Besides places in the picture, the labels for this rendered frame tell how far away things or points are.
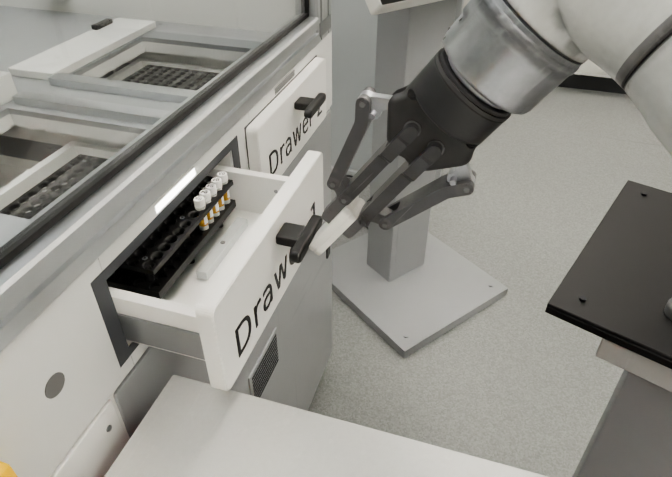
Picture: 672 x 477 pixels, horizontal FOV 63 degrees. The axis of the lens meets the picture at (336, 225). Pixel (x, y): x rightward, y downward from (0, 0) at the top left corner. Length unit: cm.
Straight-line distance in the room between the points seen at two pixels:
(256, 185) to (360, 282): 114
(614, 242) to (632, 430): 26
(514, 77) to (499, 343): 139
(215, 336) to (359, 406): 107
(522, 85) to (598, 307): 40
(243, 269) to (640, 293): 50
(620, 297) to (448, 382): 91
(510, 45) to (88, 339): 42
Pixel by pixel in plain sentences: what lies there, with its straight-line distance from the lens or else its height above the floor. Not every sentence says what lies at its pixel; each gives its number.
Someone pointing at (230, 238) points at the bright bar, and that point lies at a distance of 67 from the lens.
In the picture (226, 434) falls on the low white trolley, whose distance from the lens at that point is 60.
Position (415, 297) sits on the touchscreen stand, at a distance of 177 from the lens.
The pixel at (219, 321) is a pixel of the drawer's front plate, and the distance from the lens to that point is 49.
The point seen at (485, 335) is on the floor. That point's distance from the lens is 175.
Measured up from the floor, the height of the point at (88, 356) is 87.
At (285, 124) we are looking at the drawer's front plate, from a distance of 83.
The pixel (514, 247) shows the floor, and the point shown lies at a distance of 210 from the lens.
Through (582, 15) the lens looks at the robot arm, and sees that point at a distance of 38.
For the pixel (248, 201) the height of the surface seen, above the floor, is 85.
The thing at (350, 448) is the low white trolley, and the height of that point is 76.
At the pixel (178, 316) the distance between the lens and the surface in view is 53.
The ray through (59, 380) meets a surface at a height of 88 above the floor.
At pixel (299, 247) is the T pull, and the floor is 91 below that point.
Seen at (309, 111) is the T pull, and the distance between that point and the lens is 82.
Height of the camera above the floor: 125
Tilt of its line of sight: 36 degrees down
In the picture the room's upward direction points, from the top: straight up
